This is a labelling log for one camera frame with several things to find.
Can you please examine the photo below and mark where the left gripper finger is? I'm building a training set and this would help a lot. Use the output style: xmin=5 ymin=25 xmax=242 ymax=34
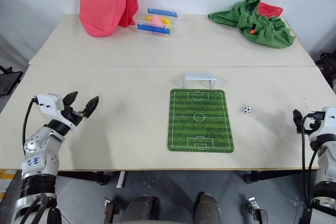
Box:
xmin=64 ymin=91 xmax=79 ymax=108
xmin=81 ymin=95 xmax=100 ymax=119

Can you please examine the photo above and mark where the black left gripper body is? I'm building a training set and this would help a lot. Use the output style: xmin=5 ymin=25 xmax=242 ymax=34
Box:
xmin=61 ymin=105 xmax=86 ymax=129

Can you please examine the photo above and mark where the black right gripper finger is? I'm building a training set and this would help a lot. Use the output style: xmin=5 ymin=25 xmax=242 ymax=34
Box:
xmin=292 ymin=109 xmax=303 ymax=134

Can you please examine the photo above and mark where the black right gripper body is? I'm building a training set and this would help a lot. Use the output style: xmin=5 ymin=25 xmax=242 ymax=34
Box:
xmin=301 ymin=118 xmax=318 ymax=134

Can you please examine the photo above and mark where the green soccer field mat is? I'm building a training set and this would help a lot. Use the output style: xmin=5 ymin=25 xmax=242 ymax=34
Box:
xmin=167 ymin=88 xmax=235 ymax=154

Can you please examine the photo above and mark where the black table foot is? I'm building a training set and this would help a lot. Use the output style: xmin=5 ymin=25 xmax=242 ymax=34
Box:
xmin=57 ymin=170 xmax=109 ymax=186
xmin=243 ymin=169 xmax=319 ymax=184

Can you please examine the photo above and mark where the black equipment stand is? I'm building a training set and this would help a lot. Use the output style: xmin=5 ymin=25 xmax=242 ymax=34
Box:
xmin=314 ymin=51 xmax=336 ymax=91

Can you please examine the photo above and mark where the black mesh chair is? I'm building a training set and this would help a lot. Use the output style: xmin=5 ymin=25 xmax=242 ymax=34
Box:
xmin=0 ymin=64 xmax=24 ymax=97

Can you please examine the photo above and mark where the white table leg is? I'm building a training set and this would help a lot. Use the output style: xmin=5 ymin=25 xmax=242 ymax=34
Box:
xmin=116 ymin=170 xmax=126 ymax=189

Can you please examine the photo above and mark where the crumpled green cloth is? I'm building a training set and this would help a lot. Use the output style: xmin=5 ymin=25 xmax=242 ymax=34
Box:
xmin=207 ymin=0 xmax=297 ymax=49

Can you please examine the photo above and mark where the red cloth bag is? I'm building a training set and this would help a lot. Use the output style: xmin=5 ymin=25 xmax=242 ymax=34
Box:
xmin=79 ymin=0 xmax=139 ymax=38

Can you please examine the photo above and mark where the clear box with blue clips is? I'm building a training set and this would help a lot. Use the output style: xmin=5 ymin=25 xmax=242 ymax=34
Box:
xmin=132 ymin=7 xmax=182 ymax=37

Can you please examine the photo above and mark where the white miniature goal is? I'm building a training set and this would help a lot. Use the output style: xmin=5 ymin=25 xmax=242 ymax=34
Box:
xmin=183 ymin=72 xmax=217 ymax=89

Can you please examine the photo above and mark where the pink toy peach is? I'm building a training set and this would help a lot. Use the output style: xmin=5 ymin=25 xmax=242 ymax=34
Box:
xmin=149 ymin=15 xmax=165 ymax=27

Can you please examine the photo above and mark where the red patterned pouch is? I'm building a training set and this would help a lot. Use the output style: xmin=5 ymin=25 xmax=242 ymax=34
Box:
xmin=257 ymin=2 xmax=284 ymax=18

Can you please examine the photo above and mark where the yellow toy banana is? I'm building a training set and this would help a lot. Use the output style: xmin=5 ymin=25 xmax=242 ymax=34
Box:
xmin=145 ymin=16 xmax=173 ymax=29

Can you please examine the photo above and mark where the dark rounded shape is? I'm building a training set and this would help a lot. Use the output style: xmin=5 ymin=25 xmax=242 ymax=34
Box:
xmin=193 ymin=191 xmax=219 ymax=224
xmin=122 ymin=195 xmax=161 ymax=224

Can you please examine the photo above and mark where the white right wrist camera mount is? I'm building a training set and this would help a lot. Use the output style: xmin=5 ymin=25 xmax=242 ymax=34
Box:
xmin=307 ymin=106 xmax=336 ymax=142

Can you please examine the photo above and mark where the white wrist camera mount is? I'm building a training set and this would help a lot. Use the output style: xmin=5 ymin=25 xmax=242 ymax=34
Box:
xmin=307 ymin=106 xmax=336 ymax=142
xmin=35 ymin=93 xmax=65 ymax=118

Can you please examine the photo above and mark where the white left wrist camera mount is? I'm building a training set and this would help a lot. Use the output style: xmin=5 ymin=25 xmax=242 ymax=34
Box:
xmin=35 ymin=93 xmax=65 ymax=118

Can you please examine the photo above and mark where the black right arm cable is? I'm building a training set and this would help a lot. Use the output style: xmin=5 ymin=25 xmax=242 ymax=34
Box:
xmin=300 ymin=112 xmax=326 ymax=224

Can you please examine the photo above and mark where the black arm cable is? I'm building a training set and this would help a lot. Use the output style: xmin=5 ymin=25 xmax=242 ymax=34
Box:
xmin=300 ymin=112 xmax=326 ymax=224
xmin=22 ymin=98 xmax=38 ymax=154

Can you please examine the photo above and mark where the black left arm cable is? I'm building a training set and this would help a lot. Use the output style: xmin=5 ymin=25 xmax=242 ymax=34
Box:
xmin=22 ymin=98 xmax=38 ymax=154

